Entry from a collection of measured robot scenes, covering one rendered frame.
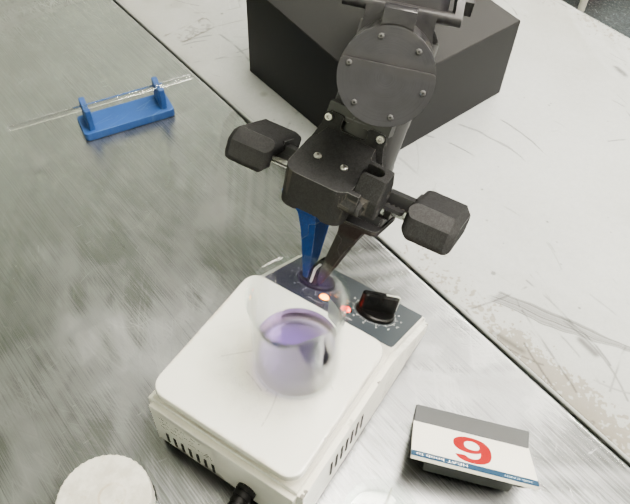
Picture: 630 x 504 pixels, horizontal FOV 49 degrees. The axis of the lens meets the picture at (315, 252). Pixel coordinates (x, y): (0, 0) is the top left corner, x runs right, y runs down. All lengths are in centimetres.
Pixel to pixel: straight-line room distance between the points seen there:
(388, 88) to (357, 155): 8
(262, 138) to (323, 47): 21
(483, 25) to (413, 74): 38
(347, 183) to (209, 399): 17
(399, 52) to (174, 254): 33
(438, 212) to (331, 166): 8
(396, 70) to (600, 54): 58
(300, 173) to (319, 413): 16
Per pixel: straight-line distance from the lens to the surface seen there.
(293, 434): 46
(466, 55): 75
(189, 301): 63
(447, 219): 49
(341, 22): 74
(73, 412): 59
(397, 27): 41
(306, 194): 46
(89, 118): 77
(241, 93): 82
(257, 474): 48
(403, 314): 57
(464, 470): 52
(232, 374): 48
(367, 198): 45
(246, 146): 52
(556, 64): 93
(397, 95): 41
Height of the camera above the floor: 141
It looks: 52 degrees down
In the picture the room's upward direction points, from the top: 3 degrees clockwise
